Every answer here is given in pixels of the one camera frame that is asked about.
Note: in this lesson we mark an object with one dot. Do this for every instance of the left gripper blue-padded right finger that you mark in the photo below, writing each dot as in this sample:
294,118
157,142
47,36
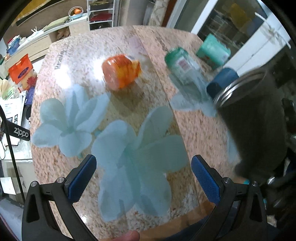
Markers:
239,212

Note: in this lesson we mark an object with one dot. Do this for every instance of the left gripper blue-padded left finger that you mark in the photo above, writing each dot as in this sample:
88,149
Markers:
38,221

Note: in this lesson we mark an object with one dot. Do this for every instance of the black tumbler cup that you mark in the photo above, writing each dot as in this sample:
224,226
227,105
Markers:
252,111

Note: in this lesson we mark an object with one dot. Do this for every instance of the dark blue cup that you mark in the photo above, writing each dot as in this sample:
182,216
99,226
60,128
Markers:
223,79

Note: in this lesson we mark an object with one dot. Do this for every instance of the black zippo box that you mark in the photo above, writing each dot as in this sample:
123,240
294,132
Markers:
17,131

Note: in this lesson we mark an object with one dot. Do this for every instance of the orange shopping bag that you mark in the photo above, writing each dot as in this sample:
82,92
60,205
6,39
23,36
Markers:
22,74

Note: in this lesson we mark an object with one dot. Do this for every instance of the clear jar green lid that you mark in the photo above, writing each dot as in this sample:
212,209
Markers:
188,74

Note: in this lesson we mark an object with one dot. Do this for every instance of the teal plastic container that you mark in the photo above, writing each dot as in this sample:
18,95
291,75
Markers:
213,52

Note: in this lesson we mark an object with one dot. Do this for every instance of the cream tv cabinet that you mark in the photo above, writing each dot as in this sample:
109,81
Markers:
38,45

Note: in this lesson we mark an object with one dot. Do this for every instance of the blue basket on cabinet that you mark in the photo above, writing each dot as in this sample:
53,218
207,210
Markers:
13,45

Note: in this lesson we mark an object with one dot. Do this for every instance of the green folded cushion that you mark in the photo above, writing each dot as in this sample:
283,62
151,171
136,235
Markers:
56,23

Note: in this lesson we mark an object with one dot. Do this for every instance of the fruit bowl with oranges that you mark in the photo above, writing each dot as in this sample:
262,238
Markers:
75,12

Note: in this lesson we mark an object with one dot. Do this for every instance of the white metal shelf rack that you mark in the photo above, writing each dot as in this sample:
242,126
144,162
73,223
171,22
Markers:
101,14

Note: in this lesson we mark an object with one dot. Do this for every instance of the patterned beige curtain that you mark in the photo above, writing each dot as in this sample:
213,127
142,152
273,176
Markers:
158,13

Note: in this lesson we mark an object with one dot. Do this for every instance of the tall grey air conditioner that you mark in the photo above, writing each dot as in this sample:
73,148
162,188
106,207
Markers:
132,12

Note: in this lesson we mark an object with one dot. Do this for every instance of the white sliding door frame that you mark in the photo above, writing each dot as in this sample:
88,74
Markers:
248,28

